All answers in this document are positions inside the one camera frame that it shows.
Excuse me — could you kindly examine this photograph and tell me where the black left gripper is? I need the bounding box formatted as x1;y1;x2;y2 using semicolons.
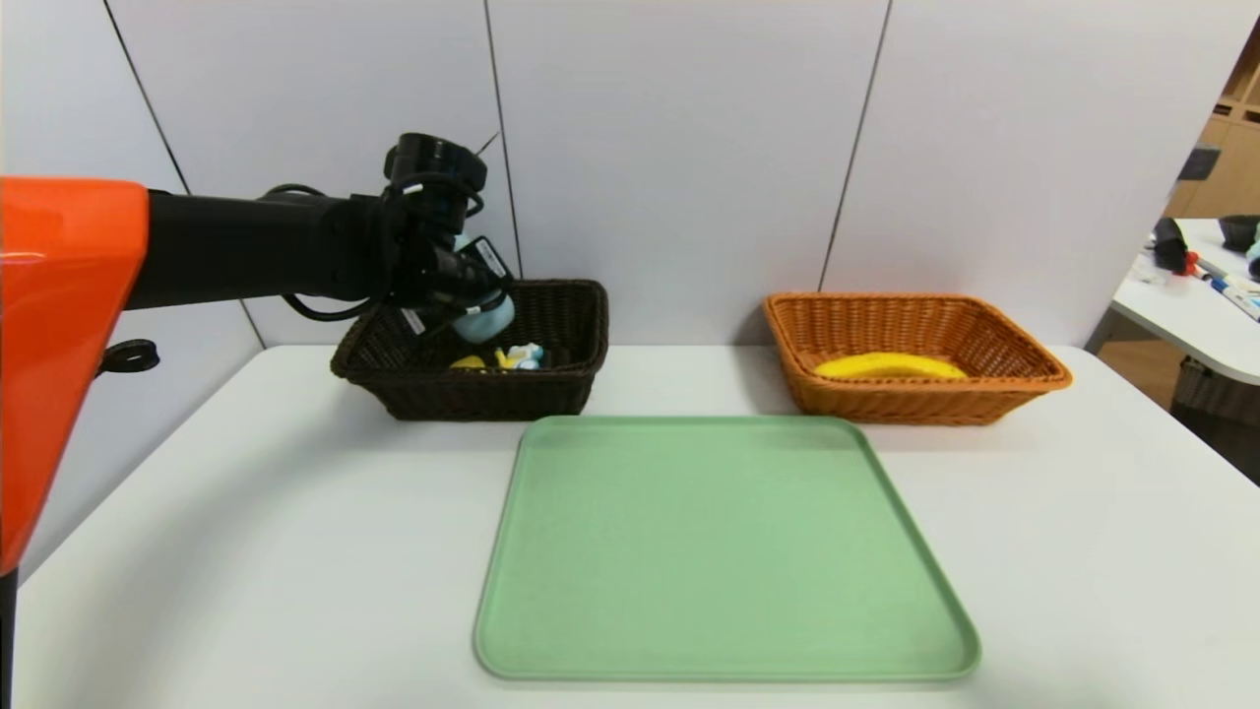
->
428;235;516;318

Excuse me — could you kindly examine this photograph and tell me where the blue-grey plastic cup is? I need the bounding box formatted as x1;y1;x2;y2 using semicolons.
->
453;288;517;345

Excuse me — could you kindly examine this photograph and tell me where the yellow duck toy car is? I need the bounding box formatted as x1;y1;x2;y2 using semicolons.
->
450;342;545;373

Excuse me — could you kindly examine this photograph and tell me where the yellow banana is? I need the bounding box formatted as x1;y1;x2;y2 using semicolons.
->
813;352;969;381

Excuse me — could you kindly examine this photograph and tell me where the dark brown wicker basket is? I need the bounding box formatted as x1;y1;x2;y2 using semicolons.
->
332;280;610;422

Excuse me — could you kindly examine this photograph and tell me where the orange wicker basket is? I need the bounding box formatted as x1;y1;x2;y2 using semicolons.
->
763;292;1071;426

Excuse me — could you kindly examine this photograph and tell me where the light green plastic tray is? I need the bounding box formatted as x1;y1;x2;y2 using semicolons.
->
474;415;980;681

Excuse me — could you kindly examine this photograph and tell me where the black and red desk object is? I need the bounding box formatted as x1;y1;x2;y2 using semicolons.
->
1150;219;1199;280

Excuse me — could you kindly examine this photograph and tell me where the white side table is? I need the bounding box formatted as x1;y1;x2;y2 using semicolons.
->
1109;219;1260;387

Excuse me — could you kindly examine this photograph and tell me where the dark grey bin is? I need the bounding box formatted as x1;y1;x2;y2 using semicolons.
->
1169;358;1260;489

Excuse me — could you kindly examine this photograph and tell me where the blue and white marker pen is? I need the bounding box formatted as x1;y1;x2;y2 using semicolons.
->
1207;278;1260;325

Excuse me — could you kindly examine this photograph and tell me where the wooden shelf cabinet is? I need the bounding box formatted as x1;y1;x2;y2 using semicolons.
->
1162;20;1260;222

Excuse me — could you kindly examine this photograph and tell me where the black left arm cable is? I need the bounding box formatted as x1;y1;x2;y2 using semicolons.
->
279;281;395;325

